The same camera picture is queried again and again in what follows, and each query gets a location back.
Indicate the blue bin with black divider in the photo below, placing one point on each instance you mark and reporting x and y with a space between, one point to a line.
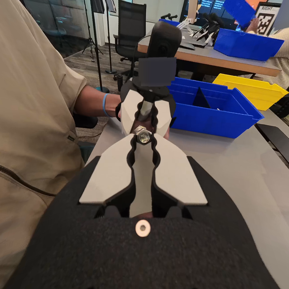
216 113

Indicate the black office chair seat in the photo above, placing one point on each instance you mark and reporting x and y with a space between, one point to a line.
86 121

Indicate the black flat pad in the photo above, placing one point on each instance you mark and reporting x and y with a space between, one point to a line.
275 137

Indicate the wooden rear table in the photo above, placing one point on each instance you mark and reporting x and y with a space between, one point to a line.
203 58

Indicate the black tripod stand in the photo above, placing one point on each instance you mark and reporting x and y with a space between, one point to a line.
95 40

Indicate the yellow plastic bin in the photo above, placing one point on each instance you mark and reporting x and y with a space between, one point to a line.
253 90

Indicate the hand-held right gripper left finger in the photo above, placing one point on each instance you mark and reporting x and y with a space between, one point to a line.
108 180

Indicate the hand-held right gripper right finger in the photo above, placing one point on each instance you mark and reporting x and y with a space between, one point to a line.
178 180

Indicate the steel hex nut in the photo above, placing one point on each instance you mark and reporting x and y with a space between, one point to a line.
143 135

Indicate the blue plastic bin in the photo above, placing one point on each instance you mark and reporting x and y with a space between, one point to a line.
246 45

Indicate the printed tag sign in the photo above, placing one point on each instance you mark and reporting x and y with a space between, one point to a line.
267 20

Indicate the person's left forearm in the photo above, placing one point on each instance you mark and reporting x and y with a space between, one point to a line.
92 101

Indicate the steel hex bolt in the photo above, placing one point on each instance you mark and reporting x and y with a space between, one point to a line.
145 113

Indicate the blue wristband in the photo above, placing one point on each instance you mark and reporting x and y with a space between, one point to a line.
106 104

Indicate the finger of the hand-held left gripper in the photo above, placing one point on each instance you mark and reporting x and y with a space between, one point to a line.
131 110
165 115

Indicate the person's left hand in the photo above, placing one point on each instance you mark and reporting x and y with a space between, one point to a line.
163 135

